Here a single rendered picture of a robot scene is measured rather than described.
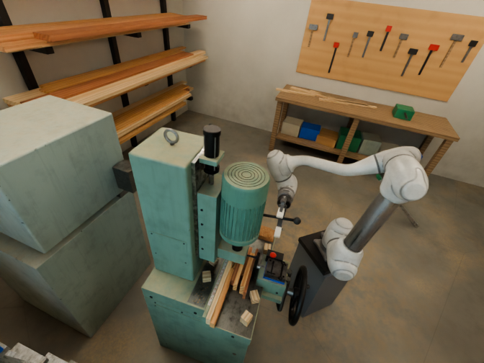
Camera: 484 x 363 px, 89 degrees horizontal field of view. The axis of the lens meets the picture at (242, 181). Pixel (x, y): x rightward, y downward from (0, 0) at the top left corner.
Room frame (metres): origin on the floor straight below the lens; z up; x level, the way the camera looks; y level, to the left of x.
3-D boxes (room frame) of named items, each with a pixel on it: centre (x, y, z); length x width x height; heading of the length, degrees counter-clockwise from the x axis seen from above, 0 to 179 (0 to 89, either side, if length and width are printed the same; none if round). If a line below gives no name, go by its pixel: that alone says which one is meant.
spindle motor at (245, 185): (0.70, -0.01, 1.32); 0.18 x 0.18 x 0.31
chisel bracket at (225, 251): (0.71, 0.01, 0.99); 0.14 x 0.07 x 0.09; 78
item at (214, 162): (0.73, 0.12, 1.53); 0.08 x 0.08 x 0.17; 78
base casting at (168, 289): (0.73, 0.11, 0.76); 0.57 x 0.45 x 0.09; 78
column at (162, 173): (0.76, 0.27, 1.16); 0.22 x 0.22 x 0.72; 78
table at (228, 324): (0.68, -0.12, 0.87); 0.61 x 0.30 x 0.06; 168
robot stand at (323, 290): (1.07, -0.66, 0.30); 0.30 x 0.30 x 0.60; 28
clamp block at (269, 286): (0.66, -0.20, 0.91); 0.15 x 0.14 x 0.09; 168
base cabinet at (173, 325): (0.73, 0.10, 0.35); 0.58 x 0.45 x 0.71; 78
